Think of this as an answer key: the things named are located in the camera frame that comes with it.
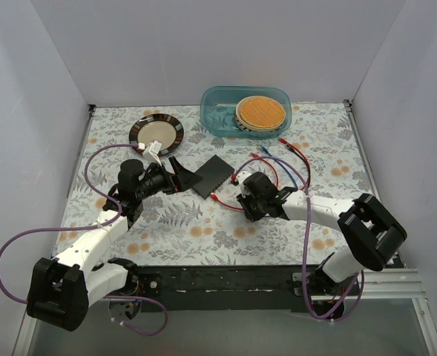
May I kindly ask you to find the black network switch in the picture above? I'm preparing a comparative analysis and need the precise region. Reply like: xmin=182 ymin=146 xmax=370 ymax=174
xmin=192 ymin=155 xmax=234 ymax=200

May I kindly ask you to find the red ethernet cable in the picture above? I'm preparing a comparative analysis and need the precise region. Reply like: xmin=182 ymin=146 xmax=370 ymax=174
xmin=209 ymin=137 xmax=312 ymax=212

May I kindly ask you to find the blue ethernet cable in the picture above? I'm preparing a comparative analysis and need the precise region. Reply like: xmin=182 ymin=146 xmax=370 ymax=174
xmin=258 ymin=145 xmax=299 ymax=190

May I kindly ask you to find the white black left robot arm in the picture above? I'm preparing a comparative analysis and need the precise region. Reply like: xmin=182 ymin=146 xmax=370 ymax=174
xmin=27 ymin=157 xmax=203 ymax=331

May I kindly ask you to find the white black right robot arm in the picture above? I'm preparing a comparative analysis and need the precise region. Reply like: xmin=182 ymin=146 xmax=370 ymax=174
xmin=237 ymin=171 xmax=407 ymax=295

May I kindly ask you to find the dark rimmed beige plate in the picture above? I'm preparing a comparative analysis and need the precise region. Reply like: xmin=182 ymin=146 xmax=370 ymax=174
xmin=128 ymin=113 xmax=184 ymax=156

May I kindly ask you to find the floral patterned table mat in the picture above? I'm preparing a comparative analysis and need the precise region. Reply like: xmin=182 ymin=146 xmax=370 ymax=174
xmin=54 ymin=103 xmax=372 ymax=266

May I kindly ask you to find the striped bowl in container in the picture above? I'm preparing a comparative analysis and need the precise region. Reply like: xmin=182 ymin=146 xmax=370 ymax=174
xmin=234 ymin=99 xmax=292 ymax=134

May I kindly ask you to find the teal transparent plastic container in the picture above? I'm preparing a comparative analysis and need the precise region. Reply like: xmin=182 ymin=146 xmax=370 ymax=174
xmin=200 ymin=86 xmax=292 ymax=139

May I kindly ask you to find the orange woven round coaster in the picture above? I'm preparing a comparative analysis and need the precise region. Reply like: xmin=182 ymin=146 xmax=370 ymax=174
xmin=239 ymin=96 xmax=286 ymax=127

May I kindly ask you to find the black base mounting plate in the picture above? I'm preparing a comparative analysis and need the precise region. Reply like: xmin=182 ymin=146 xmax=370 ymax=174
xmin=45 ymin=257 xmax=404 ymax=314

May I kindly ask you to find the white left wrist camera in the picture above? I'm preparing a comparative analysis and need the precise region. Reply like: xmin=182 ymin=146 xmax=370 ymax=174
xmin=137 ymin=140 xmax=162 ymax=165

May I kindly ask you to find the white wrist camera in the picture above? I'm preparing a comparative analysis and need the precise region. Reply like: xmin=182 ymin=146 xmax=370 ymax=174
xmin=231 ymin=171 xmax=251 ymax=185
xmin=137 ymin=140 xmax=162 ymax=165

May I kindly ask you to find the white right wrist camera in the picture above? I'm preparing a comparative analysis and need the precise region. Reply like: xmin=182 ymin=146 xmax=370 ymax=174
xmin=231 ymin=171 xmax=251 ymax=185

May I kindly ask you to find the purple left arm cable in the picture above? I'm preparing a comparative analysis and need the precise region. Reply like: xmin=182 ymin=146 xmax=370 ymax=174
xmin=0 ymin=143 xmax=170 ymax=337

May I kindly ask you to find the aluminium frame rail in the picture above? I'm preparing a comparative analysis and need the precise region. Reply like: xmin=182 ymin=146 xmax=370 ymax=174
xmin=310 ymin=269 xmax=426 ymax=297

